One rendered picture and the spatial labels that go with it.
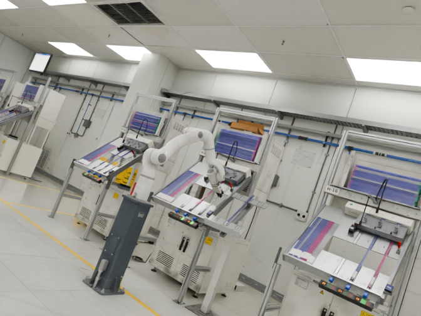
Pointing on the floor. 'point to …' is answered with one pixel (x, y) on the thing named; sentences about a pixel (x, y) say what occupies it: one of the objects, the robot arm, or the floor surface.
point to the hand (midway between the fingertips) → (219, 195)
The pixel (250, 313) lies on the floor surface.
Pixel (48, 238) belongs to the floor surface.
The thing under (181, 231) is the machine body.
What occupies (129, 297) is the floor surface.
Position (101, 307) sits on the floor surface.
